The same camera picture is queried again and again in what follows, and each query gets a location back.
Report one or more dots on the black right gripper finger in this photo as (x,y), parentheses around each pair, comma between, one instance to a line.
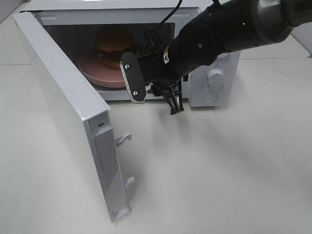
(173,96)
(133,77)

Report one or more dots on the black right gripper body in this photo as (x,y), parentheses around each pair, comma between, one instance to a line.
(167,65)

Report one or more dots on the pink round plate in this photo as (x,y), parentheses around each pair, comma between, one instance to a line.
(97,73)

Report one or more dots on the burger with lettuce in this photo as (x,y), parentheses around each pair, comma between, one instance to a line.
(112,41)

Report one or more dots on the round white door-release button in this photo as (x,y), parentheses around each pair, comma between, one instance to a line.
(210,97)

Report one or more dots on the white microwave door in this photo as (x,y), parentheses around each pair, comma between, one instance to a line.
(80,113)

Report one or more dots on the lower white microwave knob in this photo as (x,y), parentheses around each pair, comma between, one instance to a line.
(215,77)

